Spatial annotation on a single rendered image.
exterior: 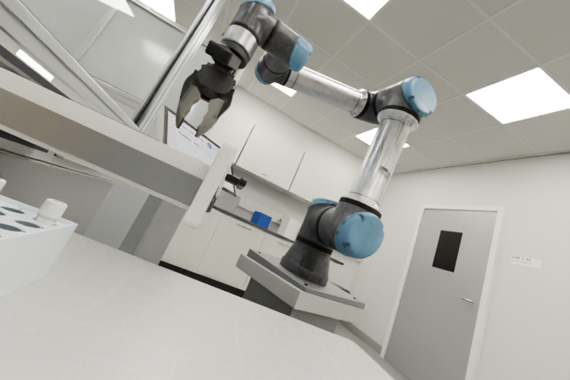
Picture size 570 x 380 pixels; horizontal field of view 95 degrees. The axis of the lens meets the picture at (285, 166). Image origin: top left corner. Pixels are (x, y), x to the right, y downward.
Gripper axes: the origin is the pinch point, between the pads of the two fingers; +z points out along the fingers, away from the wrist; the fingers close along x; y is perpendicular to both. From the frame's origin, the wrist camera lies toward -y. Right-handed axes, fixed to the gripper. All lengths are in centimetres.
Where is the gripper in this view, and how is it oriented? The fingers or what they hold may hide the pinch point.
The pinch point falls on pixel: (189, 125)
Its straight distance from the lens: 55.2
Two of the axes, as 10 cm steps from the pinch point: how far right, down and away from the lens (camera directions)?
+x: -8.8, -4.4, -1.6
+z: -3.9, 8.8, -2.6
